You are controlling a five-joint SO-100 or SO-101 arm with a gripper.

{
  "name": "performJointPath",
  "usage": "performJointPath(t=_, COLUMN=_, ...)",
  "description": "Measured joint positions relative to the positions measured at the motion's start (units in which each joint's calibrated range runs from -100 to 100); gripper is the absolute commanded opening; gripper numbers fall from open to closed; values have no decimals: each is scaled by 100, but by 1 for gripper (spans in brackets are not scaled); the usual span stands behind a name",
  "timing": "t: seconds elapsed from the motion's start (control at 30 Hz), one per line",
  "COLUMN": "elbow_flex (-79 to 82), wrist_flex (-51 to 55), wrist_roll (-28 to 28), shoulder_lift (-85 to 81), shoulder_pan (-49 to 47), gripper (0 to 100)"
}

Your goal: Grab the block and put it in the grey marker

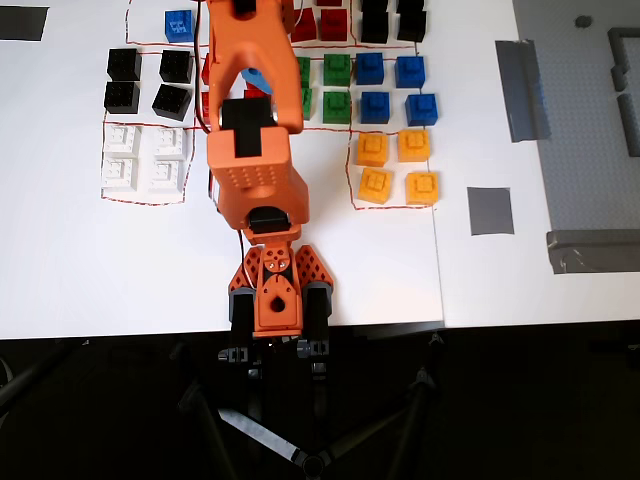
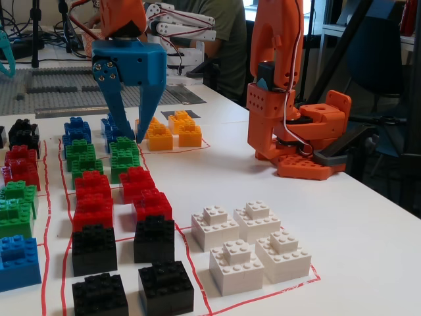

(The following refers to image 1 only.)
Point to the green stacked brick block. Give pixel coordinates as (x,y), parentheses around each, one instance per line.
(306,104)
(304,69)
(336,107)
(336,68)

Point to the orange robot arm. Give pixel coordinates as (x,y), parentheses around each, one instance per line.
(255,175)

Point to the red brick block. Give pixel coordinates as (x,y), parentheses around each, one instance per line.
(330,2)
(205,67)
(252,93)
(334,24)
(305,26)
(204,102)

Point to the short grey brick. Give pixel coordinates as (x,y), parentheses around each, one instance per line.
(620,80)

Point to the long grey tape strip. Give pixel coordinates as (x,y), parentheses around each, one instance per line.
(592,250)
(522,90)

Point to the black camera tripod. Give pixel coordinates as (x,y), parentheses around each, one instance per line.
(311,462)

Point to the grey tape square marker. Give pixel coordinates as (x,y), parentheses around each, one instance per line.
(490,210)

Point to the yellow stacked brick block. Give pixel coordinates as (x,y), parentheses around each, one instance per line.
(414,145)
(422,188)
(372,149)
(375,185)

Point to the black stacked brick block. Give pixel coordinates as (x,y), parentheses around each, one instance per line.
(123,64)
(410,4)
(375,27)
(411,27)
(176,66)
(375,4)
(171,102)
(121,97)

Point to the white stacked brick block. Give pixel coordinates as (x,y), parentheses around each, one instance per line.
(170,142)
(121,140)
(167,175)
(120,174)

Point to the long grey brick wall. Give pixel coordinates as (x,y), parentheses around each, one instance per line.
(629,125)

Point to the blue stacked brick block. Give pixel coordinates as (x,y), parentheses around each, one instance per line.
(375,107)
(179,25)
(422,109)
(410,71)
(370,67)

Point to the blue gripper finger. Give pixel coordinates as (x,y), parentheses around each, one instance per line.
(256,79)

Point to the grey black table clamp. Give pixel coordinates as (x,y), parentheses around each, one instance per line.
(317,315)
(241,320)

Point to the grey angled brick wall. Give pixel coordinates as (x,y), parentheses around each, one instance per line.
(618,50)

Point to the black diagonal bar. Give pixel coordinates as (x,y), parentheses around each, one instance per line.
(25,380)

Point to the small dark grey brick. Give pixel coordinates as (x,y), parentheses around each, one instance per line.
(581,21)

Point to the grey studded baseplate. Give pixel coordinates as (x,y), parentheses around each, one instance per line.
(575,165)

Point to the black tape patch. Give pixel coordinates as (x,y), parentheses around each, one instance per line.
(22,22)

